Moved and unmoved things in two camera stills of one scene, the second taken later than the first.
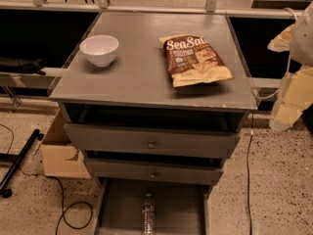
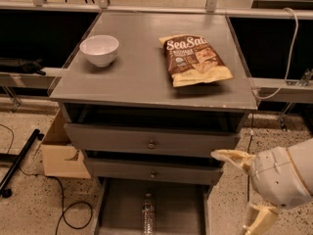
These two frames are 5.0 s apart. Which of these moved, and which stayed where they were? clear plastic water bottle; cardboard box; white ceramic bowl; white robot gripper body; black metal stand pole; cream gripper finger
Moved: white robot gripper body; cream gripper finger
Stayed: white ceramic bowl; black metal stand pole; cardboard box; clear plastic water bottle
